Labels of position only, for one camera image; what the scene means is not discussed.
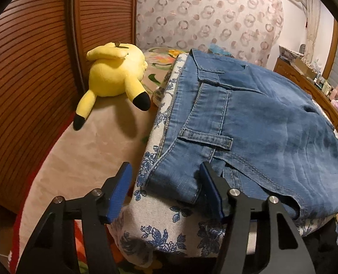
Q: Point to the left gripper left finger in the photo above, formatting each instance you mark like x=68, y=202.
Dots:
x=52, y=245

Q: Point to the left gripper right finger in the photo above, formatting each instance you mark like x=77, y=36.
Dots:
x=260, y=236

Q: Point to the blue denim jeans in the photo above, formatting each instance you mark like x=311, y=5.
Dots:
x=259, y=131

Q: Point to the blue floral white quilt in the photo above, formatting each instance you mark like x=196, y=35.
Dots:
x=153, y=223

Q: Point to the floral beige bed blanket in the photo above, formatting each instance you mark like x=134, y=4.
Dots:
x=115, y=132

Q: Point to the wooden sideboard cabinet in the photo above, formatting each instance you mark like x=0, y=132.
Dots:
x=285, y=69

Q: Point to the pink bottle on cabinet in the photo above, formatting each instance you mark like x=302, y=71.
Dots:
x=334, y=94

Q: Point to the cardboard box on cabinet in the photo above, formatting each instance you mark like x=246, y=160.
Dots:
x=303, y=68

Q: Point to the cardboard box with blue bag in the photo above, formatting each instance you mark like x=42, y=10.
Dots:
x=215, y=49

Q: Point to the yellow Pikachu plush toy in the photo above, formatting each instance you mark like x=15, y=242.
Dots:
x=116, y=68

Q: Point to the circle patterned sheer curtain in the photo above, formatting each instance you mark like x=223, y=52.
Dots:
x=247, y=29

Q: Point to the brown louvered wardrobe door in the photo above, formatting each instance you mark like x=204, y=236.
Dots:
x=43, y=74

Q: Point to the beige side curtain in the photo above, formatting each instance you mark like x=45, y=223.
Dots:
x=313, y=20

